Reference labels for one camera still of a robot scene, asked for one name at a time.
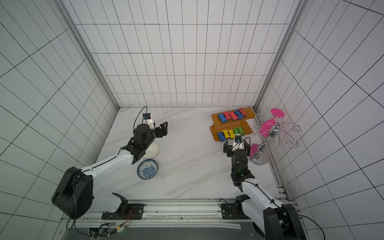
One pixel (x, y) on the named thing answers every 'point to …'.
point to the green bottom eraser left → (236, 131)
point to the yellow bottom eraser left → (226, 133)
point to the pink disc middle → (265, 128)
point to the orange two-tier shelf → (227, 124)
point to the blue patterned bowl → (147, 169)
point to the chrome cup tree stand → (260, 152)
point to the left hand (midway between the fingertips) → (160, 125)
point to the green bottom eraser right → (241, 130)
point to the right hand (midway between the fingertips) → (231, 139)
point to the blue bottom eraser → (221, 136)
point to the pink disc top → (277, 112)
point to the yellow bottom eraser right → (231, 134)
